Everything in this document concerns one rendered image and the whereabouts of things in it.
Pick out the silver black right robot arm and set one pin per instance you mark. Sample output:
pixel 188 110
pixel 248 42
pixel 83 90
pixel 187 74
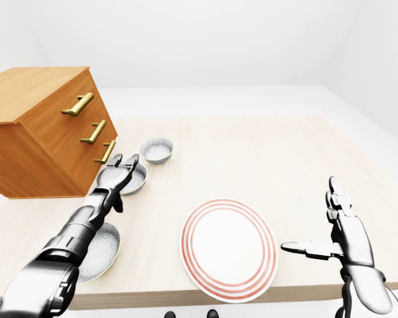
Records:
pixel 368 288

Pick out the wooden cabinet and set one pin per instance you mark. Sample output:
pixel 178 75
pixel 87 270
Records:
pixel 23 99

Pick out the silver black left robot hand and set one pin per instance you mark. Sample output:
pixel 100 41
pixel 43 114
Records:
pixel 112 177

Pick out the small wooden drawer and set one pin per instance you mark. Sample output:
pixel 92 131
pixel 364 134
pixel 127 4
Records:
pixel 86 175

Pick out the medium wooden drawer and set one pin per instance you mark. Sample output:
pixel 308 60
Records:
pixel 72 145

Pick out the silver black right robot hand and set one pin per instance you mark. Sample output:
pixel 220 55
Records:
pixel 353 242

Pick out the grey patterned bowl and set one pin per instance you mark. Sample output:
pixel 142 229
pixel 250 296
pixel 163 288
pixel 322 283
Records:
pixel 156 151
pixel 136 180
pixel 101 251

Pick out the small dark rounded shape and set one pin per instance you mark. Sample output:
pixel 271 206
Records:
pixel 170 314
pixel 213 314

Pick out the white plate with red rings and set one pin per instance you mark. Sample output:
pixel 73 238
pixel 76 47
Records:
pixel 229 250

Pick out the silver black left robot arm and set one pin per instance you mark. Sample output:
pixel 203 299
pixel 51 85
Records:
pixel 69 238

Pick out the large wooden drawer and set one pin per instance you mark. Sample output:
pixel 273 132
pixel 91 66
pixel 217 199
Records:
pixel 51 111

